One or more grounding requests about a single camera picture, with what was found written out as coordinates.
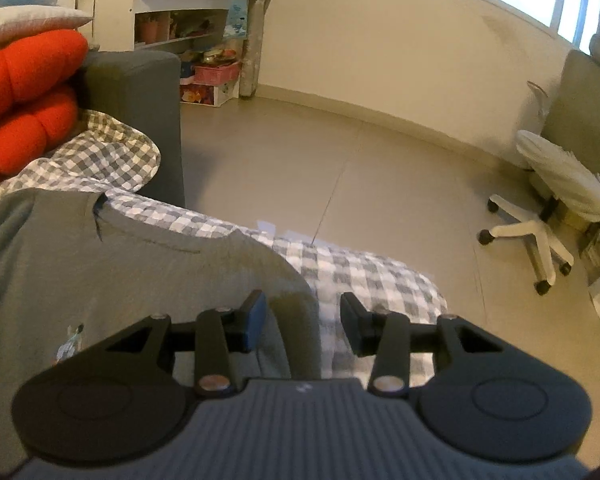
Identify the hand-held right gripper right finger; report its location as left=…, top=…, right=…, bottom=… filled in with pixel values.
left=340, top=292, right=518, bottom=396

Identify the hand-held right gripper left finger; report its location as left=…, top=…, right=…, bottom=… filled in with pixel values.
left=87, top=290, right=267, bottom=398

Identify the grey t-shirt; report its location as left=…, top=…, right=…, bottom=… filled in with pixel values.
left=0, top=187, right=323, bottom=471

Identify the grey checkered blanket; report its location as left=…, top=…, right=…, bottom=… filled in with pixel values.
left=0, top=108, right=448, bottom=386

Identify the colourful toy box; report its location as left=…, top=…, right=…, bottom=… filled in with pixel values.
left=180, top=82, right=241, bottom=107

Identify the pink storage basket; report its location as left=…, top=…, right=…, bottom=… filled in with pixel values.
left=192, top=60, right=242, bottom=84

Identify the grey office chair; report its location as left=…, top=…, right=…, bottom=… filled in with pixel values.
left=478, top=35, right=600, bottom=296

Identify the patterned curtain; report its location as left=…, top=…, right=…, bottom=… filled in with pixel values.
left=239, top=0, right=288, bottom=101

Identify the red cushion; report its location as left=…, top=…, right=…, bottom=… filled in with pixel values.
left=0, top=29, right=89, bottom=191

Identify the light grey pillow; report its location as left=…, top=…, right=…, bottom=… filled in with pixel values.
left=0, top=5, right=93, bottom=56

